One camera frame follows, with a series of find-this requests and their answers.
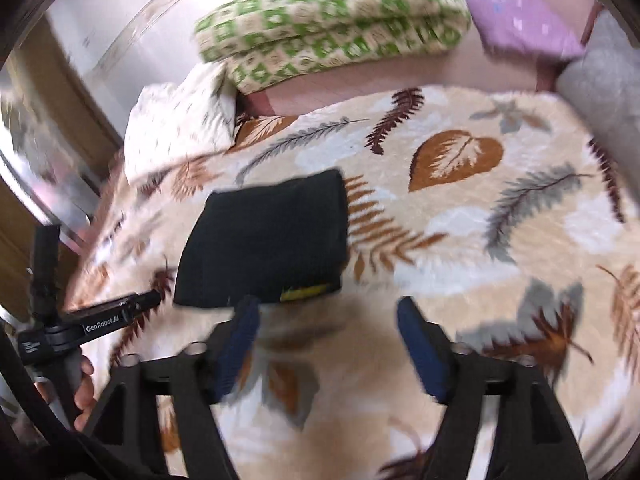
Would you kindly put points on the white floral pillow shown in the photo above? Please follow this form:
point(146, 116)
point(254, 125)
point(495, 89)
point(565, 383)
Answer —
point(175, 120)

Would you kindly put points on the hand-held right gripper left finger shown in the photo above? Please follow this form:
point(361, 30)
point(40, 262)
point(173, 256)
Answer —
point(241, 340)

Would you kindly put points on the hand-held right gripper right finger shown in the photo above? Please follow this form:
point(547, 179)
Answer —
point(425, 355)

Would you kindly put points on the leaf print plush blanket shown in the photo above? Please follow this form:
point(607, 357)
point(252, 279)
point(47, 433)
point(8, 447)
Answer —
point(450, 260)

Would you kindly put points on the purple patterned pillow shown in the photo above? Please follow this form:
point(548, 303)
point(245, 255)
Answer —
point(525, 20)

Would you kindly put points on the brown wooden furniture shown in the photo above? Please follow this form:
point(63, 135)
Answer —
point(45, 110)

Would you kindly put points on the black pants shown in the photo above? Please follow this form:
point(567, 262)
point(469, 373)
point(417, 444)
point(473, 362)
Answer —
point(265, 240)

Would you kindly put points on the person's left hand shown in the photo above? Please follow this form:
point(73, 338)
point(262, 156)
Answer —
point(86, 390)

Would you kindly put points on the green patterned quilt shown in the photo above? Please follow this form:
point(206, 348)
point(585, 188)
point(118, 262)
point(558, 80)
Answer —
point(325, 25)

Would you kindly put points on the grey quilted blanket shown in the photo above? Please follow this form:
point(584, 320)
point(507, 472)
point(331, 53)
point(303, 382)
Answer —
point(605, 90)

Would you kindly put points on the pink bed sheet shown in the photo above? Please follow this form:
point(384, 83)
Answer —
point(450, 75)

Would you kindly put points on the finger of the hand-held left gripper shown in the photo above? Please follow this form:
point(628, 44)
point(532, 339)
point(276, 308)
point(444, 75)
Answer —
point(47, 270)
point(115, 316)

